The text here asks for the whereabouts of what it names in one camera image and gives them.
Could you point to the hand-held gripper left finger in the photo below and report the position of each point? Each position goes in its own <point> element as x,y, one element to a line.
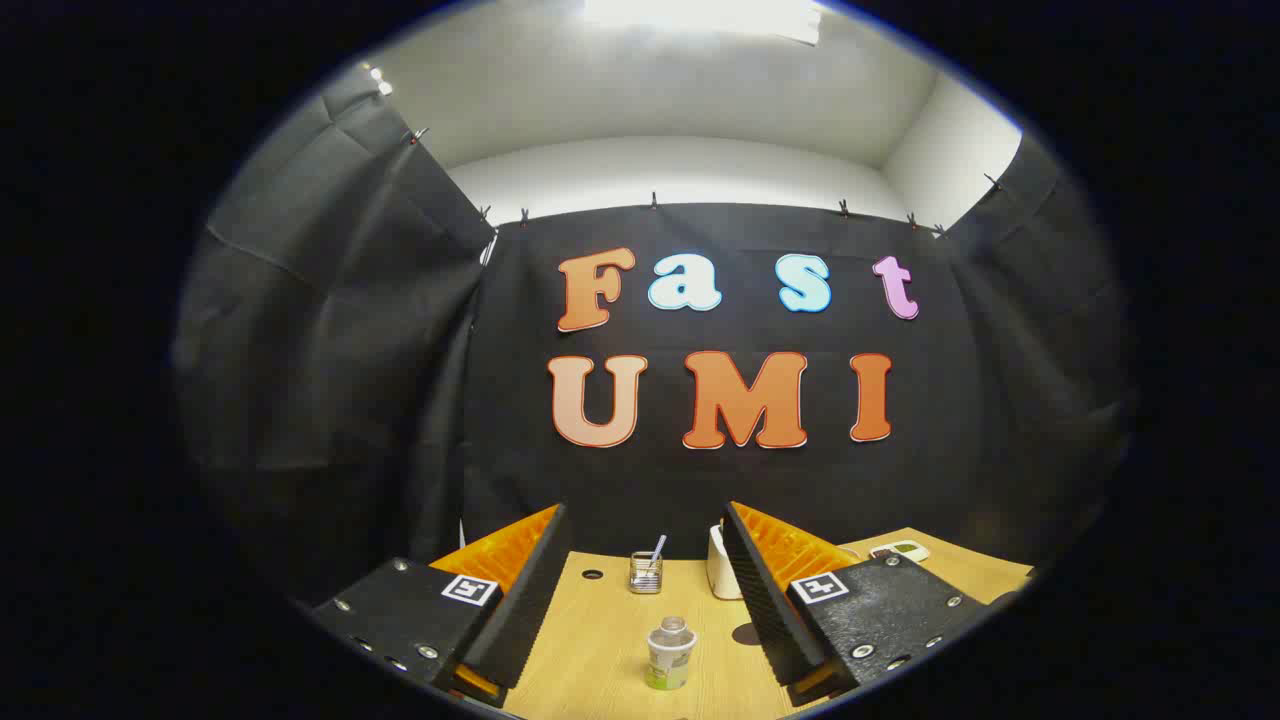
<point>525,600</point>

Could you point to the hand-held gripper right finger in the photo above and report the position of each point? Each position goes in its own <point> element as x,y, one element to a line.
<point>765,600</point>

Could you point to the dark brown round coaster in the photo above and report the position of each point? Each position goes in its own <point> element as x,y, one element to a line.
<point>744,633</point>

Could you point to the white green label juice bottle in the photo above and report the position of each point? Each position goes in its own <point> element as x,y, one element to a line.
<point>670,660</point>

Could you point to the white toaster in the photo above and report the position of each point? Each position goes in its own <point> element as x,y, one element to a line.
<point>718,575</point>

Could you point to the wooden table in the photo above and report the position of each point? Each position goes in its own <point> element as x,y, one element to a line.
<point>600,650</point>

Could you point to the striped straw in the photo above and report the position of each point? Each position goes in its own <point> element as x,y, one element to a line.
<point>658,548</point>

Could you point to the white divided spice dish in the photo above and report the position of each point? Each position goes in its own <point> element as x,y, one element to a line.
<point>900,550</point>

